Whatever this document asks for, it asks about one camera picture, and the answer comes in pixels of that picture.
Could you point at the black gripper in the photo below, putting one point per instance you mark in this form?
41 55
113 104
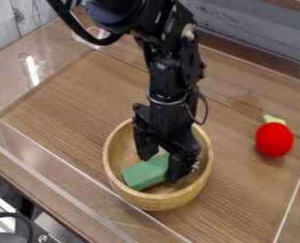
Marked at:
163 125

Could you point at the black metal bracket with bolt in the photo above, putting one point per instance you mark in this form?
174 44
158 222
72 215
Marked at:
28 228

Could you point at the clear acrylic front wall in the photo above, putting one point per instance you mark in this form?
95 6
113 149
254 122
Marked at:
52 162

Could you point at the clear acrylic corner bracket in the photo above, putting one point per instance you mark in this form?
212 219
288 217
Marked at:
99 34

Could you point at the wooden bowl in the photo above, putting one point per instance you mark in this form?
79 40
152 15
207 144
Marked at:
168 195

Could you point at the green rectangular block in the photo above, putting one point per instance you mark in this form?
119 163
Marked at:
147 173

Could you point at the red plush strawberry toy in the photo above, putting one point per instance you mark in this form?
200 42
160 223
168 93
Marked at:
274 137

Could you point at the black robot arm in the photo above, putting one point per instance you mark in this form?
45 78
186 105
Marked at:
164 28

